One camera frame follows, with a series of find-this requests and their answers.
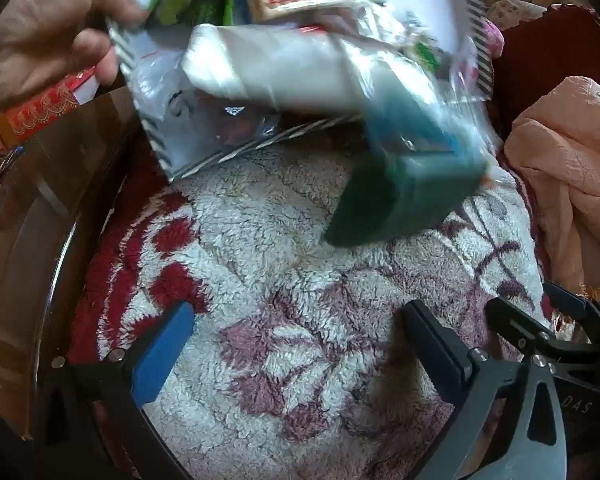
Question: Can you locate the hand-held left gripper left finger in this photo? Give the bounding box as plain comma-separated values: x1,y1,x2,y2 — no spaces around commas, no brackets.
32,301,196,480

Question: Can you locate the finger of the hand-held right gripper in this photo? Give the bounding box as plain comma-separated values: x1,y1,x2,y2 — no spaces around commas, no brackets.
485,296,600,363
544,281,600,336

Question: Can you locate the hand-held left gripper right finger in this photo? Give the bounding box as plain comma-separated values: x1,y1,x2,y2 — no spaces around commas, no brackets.
402,300,568,480

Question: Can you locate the striped white paper tray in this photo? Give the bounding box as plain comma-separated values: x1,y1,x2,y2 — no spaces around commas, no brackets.
102,0,496,183

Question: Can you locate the long white snack packet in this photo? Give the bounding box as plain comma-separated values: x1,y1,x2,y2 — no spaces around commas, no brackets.
180,24,421,116

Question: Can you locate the person's left hand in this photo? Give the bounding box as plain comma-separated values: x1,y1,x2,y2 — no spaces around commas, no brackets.
0,0,148,118

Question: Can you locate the peach quilt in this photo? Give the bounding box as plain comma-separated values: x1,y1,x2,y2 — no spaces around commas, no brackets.
502,76,600,301

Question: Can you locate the dark green block packet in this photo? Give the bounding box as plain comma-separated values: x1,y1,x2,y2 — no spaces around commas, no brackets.
322,95,488,248

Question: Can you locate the white red floral fleece blanket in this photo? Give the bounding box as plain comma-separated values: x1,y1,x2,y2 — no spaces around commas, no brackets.
67,145,576,480

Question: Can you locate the brown wooden table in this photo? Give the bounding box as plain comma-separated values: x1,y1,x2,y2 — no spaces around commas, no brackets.
0,90,146,436

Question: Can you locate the dark red sofa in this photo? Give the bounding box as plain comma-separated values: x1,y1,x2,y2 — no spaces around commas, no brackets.
490,5,600,141

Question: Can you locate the red patterned gift box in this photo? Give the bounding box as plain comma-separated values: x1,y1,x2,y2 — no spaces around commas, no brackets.
0,67,101,146

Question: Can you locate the pink printed cushion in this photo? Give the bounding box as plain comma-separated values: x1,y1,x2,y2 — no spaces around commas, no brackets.
480,15,503,61

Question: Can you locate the clear plastic snack packet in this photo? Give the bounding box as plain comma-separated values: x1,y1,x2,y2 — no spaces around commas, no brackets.
325,2,481,111

